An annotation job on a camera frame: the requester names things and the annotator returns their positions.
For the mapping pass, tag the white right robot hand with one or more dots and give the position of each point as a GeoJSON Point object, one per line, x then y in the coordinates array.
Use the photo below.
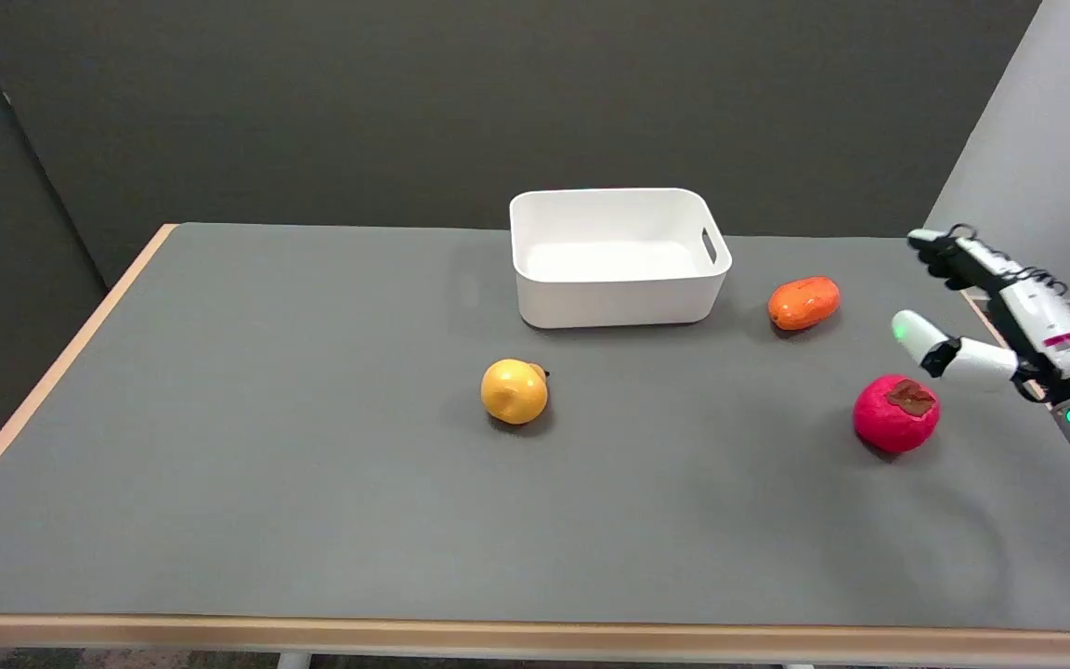
{"type": "Point", "coordinates": [1037, 321]}

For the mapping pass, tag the red tomato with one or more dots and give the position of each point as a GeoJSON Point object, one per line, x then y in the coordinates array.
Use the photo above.
{"type": "Point", "coordinates": [893, 418]}

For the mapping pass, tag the orange mango fruit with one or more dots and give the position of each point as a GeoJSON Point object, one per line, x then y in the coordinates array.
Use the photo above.
{"type": "Point", "coordinates": [803, 303]}

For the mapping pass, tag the white plastic bin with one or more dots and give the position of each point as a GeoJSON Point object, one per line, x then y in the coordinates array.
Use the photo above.
{"type": "Point", "coordinates": [617, 255]}

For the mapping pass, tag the yellow pear fruit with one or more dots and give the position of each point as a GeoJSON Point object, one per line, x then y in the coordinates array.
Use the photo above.
{"type": "Point", "coordinates": [514, 392]}

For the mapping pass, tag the grey table mat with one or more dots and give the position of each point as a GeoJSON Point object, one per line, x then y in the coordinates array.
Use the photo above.
{"type": "Point", "coordinates": [498, 446]}

